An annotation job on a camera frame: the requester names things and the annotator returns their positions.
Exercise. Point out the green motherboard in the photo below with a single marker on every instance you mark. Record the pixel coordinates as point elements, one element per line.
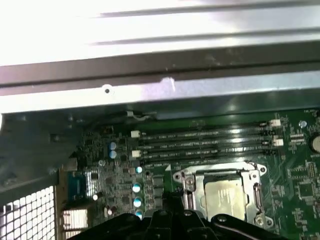
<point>287,180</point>

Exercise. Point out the silver CPU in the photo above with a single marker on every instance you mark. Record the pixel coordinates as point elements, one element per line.
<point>225,197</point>

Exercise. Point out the thin metal locking lever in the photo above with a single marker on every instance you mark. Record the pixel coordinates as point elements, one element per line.
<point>260,200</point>
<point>190,200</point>

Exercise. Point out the CPU socket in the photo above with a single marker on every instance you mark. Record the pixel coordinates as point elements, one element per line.
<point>225,168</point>

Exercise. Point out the round coin battery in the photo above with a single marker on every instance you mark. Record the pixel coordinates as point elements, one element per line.
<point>315,143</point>

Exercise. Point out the black PC case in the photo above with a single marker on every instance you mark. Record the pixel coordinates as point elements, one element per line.
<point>200,87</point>

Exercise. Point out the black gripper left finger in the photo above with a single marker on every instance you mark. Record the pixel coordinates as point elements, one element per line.
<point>160,225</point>

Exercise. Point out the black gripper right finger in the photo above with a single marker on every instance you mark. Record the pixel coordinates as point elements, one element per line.
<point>187,225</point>

